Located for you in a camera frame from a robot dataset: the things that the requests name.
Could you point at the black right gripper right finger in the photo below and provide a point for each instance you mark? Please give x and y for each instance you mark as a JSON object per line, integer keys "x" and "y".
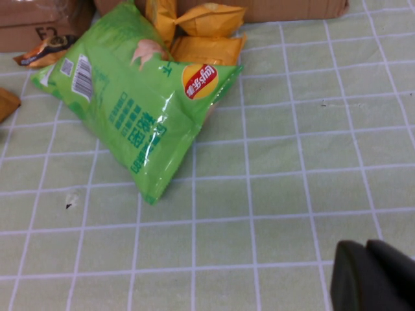
{"x": 395, "y": 275}

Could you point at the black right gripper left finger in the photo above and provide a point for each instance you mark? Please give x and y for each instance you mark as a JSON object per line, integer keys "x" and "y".
{"x": 353, "y": 282}

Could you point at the cardboard box with tape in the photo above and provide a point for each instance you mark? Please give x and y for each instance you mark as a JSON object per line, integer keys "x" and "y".
{"x": 275, "y": 8}

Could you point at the green checked tablecloth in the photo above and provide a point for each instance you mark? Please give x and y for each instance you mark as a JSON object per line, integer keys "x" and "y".
{"x": 259, "y": 194}

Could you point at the light green Lay's chip bag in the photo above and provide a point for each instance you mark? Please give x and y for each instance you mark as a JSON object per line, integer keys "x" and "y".
{"x": 139, "y": 107}

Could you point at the brown and black snack packet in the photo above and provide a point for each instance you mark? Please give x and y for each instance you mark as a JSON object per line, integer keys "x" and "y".
{"x": 7, "y": 103}
{"x": 45, "y": 52}

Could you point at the cardboard box printed F2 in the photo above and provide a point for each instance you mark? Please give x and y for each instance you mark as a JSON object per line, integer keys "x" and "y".
{"x": 26, "y": 22}

